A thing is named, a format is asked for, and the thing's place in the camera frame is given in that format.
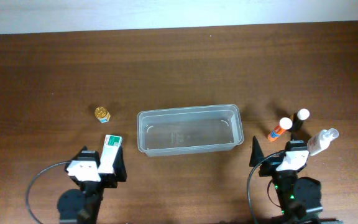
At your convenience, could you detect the white spray bottle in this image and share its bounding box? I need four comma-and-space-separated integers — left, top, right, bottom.
307, 128, 339, 156

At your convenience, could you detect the white green medicine box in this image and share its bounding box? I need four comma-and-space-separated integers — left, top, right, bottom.
98, 135, 122, 174

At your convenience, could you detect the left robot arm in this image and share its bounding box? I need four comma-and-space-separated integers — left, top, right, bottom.
57, 147, 127, 224

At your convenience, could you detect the orange tube white cap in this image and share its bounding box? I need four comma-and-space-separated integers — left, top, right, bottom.
267, 118, 293, 142

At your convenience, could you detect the gold lid small jar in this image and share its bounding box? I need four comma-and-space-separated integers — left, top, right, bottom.
94, 106, 111, 123

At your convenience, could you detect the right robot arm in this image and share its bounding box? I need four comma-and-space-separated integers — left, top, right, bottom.
246, 137, 323, 223

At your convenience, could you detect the clear plastic container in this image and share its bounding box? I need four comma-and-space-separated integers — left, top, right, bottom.
137, 104, 244, 157

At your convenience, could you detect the dark bottle white cap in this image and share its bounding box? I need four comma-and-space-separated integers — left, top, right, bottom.
288, 108, 310, 133

